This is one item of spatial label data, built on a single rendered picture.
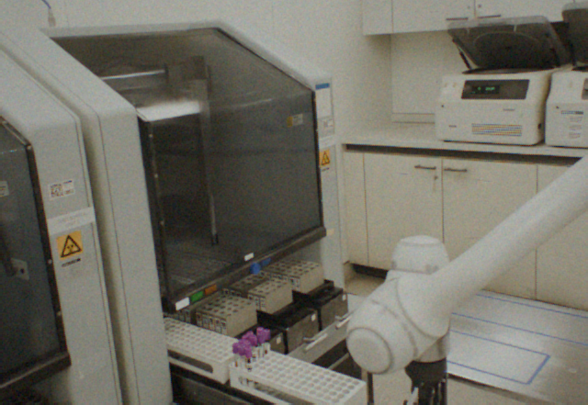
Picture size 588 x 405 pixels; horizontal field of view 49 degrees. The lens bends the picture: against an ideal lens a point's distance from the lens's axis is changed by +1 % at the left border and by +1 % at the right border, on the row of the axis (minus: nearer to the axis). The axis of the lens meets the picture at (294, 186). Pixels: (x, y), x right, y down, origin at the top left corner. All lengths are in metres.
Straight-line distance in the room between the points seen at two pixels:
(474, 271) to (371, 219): 3.06
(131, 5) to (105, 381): 1.75
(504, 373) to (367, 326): 0.63
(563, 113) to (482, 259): 2.49
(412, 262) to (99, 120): 0.68
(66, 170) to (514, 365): 1.03
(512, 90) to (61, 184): 2.60
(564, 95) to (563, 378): 2.08
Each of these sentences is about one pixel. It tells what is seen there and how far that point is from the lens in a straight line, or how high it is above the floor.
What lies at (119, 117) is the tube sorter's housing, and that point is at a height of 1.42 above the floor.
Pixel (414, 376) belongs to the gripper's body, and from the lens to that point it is 1.18.
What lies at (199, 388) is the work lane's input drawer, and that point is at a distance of 1.55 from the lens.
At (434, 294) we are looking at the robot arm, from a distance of 0.94.
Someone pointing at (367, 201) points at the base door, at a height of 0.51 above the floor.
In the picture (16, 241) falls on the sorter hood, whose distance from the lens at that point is 1.26.
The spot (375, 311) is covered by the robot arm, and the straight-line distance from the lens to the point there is 0.94.
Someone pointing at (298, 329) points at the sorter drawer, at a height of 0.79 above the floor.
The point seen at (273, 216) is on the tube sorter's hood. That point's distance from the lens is 1.72.
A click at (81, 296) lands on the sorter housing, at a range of 1.37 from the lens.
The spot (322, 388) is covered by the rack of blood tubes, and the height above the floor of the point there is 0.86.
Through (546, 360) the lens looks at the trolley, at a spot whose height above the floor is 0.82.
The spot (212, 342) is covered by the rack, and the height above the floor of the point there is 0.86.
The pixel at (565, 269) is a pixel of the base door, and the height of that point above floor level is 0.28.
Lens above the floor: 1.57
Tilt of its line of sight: 14 degrees down
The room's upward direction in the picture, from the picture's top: 4 degrees counter-clockwise
